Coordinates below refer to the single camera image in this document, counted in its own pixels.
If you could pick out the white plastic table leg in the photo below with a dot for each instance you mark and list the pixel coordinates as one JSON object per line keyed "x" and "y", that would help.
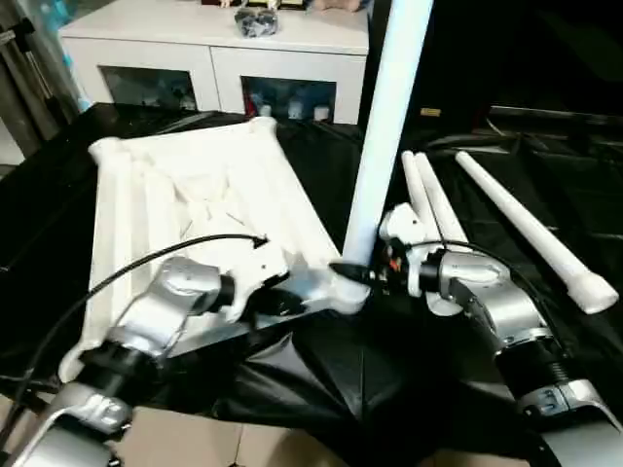
{"x": 389, "y": 121}
{"x": 440, "y": 204}
{"x": 413, "y": 185}
{"x": 525, "y": 228}

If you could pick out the white plastic table top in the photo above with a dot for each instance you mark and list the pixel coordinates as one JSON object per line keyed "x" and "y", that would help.
{"x": 146, "y": 204}

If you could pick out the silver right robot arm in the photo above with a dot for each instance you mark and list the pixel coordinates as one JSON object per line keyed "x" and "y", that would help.
{"x": 511, "y": 301}

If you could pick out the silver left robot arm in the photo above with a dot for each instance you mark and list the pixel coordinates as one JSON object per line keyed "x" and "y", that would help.
{"x": 160, "y": 301}

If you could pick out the black plastic mat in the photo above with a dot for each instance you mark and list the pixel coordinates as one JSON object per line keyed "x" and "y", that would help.
{"x": 316, "y": 365}

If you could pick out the small tan label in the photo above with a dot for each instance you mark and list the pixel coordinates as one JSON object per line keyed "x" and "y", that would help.
{"x": 430, "y": 112}

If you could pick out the dark horizontal bar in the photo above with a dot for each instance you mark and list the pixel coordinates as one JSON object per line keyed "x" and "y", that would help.
{"x": 555, "y": 113}

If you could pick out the white glass-door cabinet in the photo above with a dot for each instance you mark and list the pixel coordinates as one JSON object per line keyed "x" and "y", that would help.
{"x": 214, "y": 63}

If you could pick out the black fabric backdrop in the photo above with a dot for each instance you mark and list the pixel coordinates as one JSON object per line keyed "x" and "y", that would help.
{"x": 511, "y": 48}

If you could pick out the black bundle in clear bag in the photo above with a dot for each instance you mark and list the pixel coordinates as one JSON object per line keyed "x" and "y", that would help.
{"x": 255, "y": 22}

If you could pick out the grey metal tripod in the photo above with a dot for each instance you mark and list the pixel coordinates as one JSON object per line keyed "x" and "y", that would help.
{"x": 34, "y": 97}

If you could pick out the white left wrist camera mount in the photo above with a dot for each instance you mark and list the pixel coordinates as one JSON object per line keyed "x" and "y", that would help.
{"x": 258, "y": 272}

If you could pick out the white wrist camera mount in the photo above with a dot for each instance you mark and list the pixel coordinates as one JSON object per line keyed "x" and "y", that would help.
{"x": 399, "y": 228}
{"x": 258, "y": 272}

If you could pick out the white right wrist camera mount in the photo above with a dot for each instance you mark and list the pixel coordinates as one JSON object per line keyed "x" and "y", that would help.
{"x": 399, "y": 228}

